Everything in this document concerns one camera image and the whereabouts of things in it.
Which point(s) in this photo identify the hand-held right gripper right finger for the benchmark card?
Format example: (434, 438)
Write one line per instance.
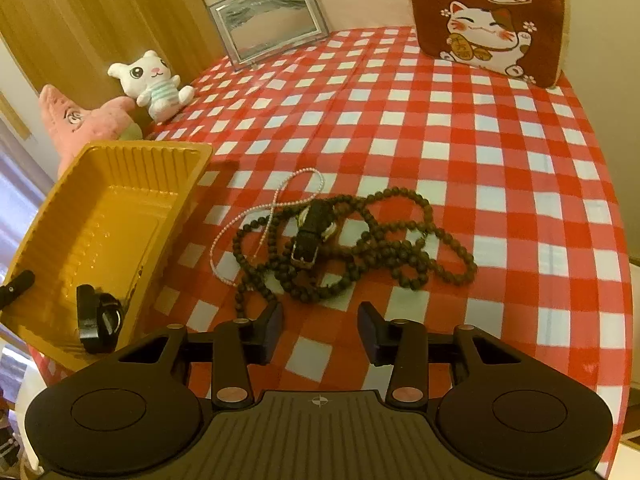
(369, 335)

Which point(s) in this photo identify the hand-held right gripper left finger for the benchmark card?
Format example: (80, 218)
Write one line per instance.
(270, 335)

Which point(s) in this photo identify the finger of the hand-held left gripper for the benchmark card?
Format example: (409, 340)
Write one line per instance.
(17, 285)

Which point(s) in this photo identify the black wrist watch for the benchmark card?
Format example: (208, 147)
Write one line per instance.
(97, 320)

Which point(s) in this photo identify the orange plastic tray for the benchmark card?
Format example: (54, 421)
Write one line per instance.
(100, 220)

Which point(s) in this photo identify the sheer patterned curtain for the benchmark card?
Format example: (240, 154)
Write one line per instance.
(20, 195)

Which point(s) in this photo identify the pink starfish plush toy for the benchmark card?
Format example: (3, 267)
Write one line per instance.
(85, 120)

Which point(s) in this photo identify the red white checkered tablecloth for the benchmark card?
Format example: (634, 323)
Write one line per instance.
(450, 160)

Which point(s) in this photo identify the white bunny plush toy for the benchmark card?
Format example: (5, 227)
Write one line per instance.
(150, 80)

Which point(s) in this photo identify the wooden door panel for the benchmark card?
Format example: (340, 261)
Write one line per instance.
(100, 20)

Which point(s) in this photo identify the brown lucky cat cushion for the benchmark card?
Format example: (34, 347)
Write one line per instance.
(480, 15)

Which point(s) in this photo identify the silver picture frame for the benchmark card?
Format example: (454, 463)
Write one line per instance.
(270, 20)

